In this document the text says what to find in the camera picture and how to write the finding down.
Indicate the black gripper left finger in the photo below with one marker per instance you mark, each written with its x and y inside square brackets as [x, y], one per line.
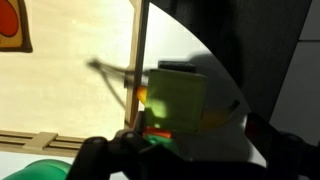
[91, 160]

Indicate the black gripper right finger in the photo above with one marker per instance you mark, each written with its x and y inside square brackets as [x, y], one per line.
[285, 156]

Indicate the green plastic bowl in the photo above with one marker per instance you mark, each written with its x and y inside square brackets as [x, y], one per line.
[40, 170]

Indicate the shallow wooden crate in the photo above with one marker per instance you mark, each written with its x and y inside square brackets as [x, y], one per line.
[66, 83]

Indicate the pink block with grey top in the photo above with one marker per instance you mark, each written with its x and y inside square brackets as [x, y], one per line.
[176, 66]

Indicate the red block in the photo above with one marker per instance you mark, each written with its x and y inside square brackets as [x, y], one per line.
[158, 132]

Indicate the yellow green block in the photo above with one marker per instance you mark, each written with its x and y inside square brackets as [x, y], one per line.
[176, 100]

